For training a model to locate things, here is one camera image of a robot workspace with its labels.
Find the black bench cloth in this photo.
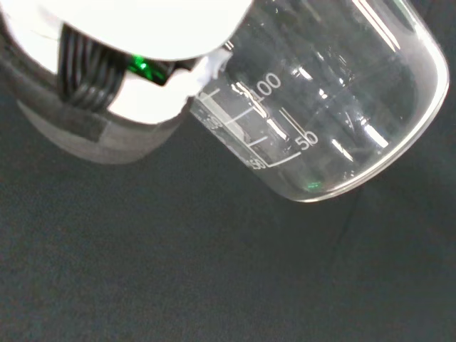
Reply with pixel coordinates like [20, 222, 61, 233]
[0, 0, 456, 342]

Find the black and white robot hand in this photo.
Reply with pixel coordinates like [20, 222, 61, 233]
[0, 0, 252, 165]

